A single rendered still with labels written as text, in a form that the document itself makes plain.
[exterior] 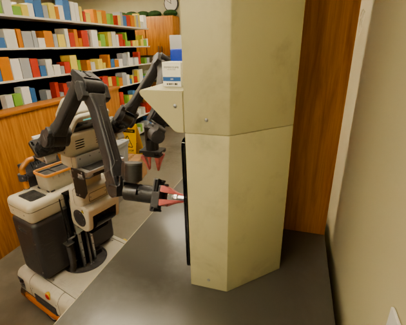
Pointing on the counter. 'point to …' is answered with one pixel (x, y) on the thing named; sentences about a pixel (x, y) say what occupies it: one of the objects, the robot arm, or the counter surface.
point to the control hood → (167, 104)
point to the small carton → (172, 73)
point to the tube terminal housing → (238, 133)
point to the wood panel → (319, 109)
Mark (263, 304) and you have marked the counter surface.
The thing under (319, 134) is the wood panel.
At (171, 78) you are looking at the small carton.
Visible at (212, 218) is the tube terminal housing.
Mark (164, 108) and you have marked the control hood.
